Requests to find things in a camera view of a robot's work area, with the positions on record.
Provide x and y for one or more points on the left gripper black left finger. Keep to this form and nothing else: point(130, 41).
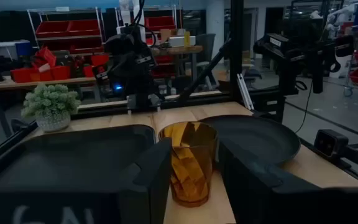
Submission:
point(148, 193)

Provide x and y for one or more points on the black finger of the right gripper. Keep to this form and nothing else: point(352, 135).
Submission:
point(145, 60)
point(100, 74)

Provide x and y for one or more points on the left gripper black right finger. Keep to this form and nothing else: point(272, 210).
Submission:
point(247, 193)

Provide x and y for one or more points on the amber faceted plastic cup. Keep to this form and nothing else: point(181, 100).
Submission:
point(191, 174)

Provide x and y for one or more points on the black round plate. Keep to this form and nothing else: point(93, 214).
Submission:
point(259, 140)

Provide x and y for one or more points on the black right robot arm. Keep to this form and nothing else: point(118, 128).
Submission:
point(141, 93)

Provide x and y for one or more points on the black neighbouring robot arm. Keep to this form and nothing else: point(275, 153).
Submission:
point(291, 49)

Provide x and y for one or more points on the black rectangular tray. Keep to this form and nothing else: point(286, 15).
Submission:
point(73, 155)

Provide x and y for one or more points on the small red bin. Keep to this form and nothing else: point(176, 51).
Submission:
point(99, 59)
point(44, 56)
point(20, 75)
point(61, 72)

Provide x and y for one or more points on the small wooden table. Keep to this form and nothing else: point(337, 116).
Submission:
point(179, 49)

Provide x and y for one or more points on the red bin behind table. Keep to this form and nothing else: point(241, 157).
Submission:
point(159, 23)

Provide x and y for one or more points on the yellow bottle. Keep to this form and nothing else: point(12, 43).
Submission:
point(187, 39)

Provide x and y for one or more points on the large red storage bin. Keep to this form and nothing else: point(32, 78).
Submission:
point(52, 28)
point(84, 27)

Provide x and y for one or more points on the metal shelf rack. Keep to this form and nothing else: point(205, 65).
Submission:
point(99, 18)

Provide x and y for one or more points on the green potted plant white pot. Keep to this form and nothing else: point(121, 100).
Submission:
point(50, 105)

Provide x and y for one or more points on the long wooden workbench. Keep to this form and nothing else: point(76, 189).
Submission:
point(26, 84)

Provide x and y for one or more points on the blue and white box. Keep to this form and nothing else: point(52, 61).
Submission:
point(14, 49)

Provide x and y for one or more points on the white aluminium strip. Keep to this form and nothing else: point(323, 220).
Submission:
point(245, 91)

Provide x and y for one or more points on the black table end rail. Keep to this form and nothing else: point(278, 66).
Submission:
point(182, 104)

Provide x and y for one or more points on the black diagonal frame brace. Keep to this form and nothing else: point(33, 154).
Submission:
point(205, 70)

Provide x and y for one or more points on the black vertical frame post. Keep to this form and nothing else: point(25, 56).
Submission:
point(236, 46)

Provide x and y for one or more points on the black table-level camera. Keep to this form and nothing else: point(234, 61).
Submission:
point(329, 144)

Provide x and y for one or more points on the black table side rail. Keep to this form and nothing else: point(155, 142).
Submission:
point(2, 147)

